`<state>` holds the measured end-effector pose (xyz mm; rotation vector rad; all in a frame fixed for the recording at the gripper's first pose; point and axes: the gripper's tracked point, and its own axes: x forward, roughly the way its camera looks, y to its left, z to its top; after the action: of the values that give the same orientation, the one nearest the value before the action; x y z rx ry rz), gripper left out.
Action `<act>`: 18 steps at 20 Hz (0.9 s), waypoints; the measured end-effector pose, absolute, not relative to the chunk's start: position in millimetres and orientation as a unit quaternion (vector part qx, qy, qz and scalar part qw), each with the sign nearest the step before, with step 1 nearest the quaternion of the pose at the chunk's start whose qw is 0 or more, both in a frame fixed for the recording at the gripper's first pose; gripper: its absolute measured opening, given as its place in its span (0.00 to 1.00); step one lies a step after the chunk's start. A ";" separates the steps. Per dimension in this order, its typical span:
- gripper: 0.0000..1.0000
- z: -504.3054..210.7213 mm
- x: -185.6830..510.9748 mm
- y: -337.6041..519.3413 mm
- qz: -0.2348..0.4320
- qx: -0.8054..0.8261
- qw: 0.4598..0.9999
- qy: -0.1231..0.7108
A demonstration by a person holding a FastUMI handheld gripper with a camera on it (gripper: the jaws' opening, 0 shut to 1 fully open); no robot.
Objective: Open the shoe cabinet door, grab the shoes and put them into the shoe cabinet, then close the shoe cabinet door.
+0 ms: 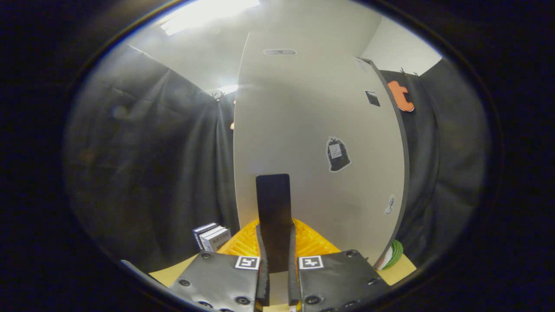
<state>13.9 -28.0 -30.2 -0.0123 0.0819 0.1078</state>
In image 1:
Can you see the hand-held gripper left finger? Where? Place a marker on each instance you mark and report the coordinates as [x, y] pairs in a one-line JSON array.
[[265, 203]]

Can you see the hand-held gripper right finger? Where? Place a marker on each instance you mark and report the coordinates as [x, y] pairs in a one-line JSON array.
[[282, 203]]

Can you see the white shoe cabinet door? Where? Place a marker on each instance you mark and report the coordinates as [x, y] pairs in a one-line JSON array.
[[299, 130]]

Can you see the white canvas shoe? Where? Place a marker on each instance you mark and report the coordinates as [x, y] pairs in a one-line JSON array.
[[392, 255]]

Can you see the grey shoe cabinet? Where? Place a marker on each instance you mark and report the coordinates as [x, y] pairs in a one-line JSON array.
[[407, 164]]

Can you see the white spine book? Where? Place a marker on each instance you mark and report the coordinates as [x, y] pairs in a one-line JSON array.
[[210, 235]]

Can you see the blue spine book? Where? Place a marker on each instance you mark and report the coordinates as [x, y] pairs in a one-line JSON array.
[[199, 231]]

